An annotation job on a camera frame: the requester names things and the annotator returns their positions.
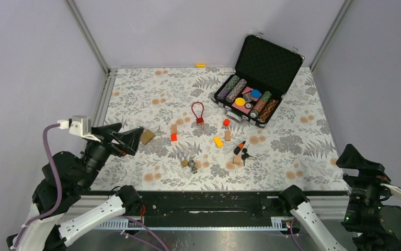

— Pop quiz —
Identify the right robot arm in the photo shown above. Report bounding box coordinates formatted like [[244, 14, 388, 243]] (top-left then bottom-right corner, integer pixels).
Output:
[[278, 144, 401, 250]]

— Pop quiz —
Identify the yellow rectangular block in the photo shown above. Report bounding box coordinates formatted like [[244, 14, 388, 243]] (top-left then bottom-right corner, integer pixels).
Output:
[[213, 136, 224, 148]]

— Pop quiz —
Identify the red cube block left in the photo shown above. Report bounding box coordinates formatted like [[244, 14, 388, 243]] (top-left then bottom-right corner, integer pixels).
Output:
[[170, 133, 177, 142]]

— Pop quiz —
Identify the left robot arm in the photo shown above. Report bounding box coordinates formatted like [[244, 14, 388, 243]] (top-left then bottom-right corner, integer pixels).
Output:
[[6, 119, 144, 250]]

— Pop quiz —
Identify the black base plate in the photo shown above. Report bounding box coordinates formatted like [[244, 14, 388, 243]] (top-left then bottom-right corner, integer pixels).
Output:
[[105, 189, 314, 230]]

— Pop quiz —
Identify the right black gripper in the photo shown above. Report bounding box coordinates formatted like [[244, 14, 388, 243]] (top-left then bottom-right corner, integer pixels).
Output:
[[336, 141, 401, 225]]

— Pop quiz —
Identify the tan block near keys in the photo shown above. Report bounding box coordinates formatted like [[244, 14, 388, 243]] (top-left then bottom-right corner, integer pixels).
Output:
[[232, 155, 243, 166]]

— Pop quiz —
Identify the black poker chip case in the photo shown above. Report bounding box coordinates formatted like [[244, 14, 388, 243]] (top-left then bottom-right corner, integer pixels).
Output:
[[212, 34, 304, 128]]

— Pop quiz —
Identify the tan wooden block far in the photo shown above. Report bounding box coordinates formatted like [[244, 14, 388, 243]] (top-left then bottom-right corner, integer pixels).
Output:
[[170, 124, 178, 134]]

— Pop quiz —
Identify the large brass padlock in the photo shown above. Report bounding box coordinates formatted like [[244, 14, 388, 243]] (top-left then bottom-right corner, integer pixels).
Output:
[[140, 129, 155, 145]]

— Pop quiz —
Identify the red cube block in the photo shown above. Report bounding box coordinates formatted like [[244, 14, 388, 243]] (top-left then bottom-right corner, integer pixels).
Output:
[[223, 119, 231, 127], [170, 133, 177, 142]]

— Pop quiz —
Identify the red cable padlock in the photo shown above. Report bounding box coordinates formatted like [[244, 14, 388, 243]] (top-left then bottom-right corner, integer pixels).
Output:
[[191, 101, 204, 126]]

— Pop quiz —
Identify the tan wooden block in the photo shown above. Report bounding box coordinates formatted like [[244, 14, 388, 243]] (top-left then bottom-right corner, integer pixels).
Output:
[[170, 124, 178, 134], [224, 130, 232, 141]]

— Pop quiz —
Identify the orange black padlock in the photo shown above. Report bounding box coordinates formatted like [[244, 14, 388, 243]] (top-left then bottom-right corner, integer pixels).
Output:
[[233, 141, 246, 155]]

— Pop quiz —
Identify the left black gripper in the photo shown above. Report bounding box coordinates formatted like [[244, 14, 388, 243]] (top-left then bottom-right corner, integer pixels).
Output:
[[81, 122, 146, 189]]

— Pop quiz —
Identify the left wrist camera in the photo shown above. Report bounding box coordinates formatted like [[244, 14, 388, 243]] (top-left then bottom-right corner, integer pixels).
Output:
[[57, 115, 101, 142]]

